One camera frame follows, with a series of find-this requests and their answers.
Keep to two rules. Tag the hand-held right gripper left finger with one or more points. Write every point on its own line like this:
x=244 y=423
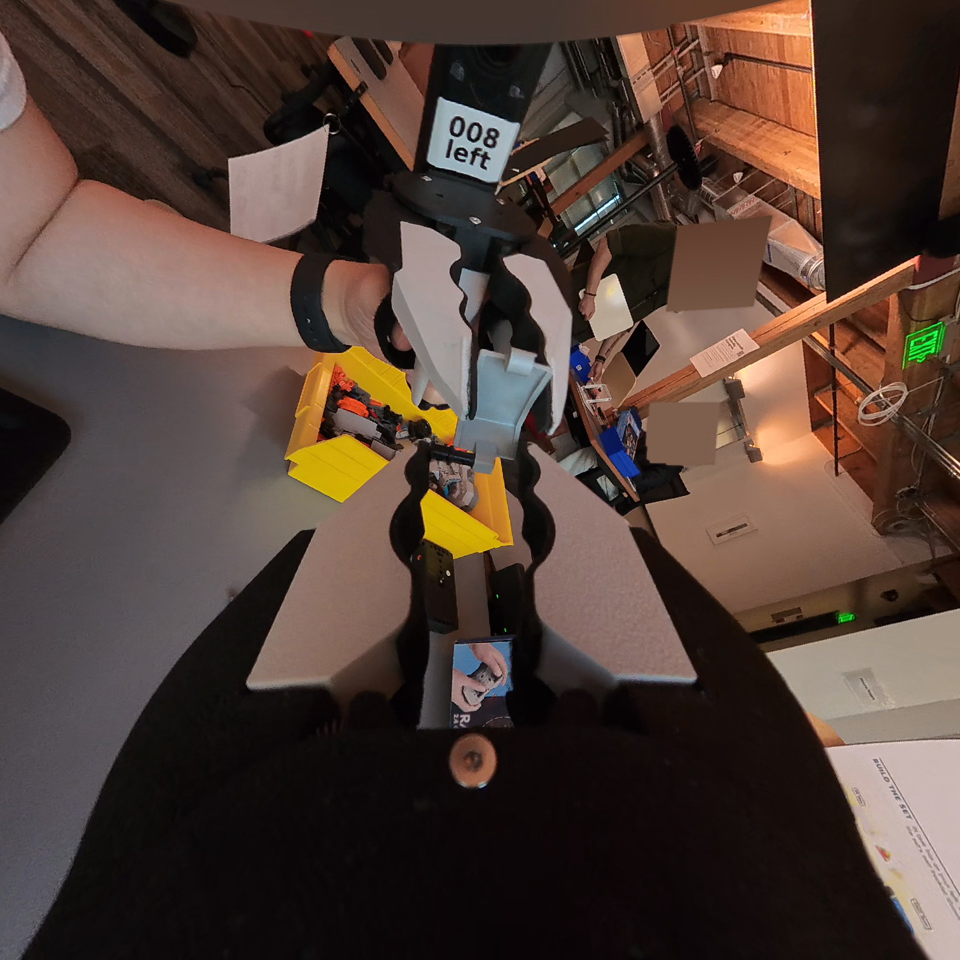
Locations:
x=337 y=600

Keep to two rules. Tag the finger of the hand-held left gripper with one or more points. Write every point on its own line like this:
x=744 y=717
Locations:
x=551 y=315
x=431 y=315

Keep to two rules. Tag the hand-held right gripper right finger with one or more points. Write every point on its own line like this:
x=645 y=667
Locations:
x=607 y=600

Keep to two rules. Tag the grey curved building panel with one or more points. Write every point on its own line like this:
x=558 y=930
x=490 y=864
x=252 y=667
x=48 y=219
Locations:
x=499 y=405

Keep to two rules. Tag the person's left forearm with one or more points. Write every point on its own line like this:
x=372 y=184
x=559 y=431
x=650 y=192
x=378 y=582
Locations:
x=150 y=277

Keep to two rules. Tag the grey desk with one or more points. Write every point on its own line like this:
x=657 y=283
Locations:
x=150 y=487

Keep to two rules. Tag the person's left hand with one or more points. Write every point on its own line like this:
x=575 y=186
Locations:
x=360 y=307

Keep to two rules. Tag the blue storage bin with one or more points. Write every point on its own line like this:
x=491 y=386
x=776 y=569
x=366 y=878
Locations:
x=622 y=454
x=579 y=360

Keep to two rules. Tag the white tablet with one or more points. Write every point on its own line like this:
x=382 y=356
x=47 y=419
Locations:
x=611 y=307

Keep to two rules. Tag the black monitor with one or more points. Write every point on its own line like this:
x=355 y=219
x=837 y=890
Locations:
x=641 y=346

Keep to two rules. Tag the black device with green light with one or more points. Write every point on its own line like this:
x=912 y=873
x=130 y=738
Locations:
x=508 y=596

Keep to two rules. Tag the black battery box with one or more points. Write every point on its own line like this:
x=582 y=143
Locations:
x=436 y=585

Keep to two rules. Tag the black wristband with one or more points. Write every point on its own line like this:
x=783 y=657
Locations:
x=315 y=300

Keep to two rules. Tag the pile of building parts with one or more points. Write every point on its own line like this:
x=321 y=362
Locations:
x=360 y=412

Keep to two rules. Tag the yellow parts bin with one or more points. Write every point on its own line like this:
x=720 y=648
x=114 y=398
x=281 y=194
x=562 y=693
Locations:
x=337 y=465

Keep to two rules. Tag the blue robot kit box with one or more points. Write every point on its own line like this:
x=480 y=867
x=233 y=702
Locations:
x=480 y=675

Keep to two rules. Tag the paper notice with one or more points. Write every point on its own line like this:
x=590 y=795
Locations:
x=724 y=352

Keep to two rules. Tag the black floor lamp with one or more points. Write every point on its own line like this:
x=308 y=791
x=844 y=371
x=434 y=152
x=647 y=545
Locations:
x=684 y=157

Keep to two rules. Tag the black keyboard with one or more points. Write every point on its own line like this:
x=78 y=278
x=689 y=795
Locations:
x=26 y=450

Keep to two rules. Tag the large green exit sign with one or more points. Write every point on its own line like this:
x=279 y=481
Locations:
x=924 y=345

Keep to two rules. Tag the white printed instruction sheet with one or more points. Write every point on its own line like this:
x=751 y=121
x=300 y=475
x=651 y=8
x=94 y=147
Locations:
x=907 y=825

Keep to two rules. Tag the dark flat panel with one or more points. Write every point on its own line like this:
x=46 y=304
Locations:
x=885 y=135

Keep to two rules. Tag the white shirt sleeve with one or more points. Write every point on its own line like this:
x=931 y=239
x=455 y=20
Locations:
x=9 y=82

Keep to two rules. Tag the white wall label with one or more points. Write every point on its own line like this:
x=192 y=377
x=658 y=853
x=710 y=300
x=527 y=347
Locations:
x=731 y=529

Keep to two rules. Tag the silver air duct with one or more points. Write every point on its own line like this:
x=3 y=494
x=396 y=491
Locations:
x=795 y=259

